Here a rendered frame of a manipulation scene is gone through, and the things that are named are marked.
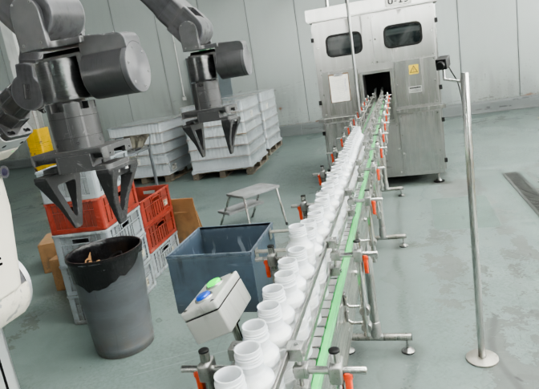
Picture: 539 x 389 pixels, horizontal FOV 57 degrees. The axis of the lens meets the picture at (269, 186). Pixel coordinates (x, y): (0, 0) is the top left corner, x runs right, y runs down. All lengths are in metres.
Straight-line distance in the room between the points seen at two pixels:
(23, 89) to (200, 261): 0.85
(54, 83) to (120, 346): 2.68
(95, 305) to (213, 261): 1.49
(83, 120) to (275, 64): 11.02
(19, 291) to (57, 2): 0.71
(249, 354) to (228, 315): 0.30
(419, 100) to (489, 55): 5.75
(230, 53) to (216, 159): 6.94
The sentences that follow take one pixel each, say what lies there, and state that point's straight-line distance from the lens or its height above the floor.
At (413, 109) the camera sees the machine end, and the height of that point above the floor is 0.87.
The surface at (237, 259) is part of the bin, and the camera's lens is 1.69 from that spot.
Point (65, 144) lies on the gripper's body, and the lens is 0.63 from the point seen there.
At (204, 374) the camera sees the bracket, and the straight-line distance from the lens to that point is 0.83.
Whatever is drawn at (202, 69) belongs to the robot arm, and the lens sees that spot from 1.02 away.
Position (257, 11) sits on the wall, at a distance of 11.72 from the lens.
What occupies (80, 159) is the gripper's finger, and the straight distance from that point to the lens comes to 0.61.
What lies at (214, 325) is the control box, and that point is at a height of 1.07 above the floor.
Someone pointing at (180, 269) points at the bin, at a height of 0.90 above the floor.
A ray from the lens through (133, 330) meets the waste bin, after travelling 3.18.
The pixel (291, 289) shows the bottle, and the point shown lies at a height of 1.14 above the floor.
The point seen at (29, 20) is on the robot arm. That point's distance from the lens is 0.62.
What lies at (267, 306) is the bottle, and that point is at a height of 1.15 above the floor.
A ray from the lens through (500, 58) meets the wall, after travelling 11.49.
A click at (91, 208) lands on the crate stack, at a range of 3.50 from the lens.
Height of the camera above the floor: 1.51
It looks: 13 degrees down
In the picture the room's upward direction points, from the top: 9 degrees counter-clockwise
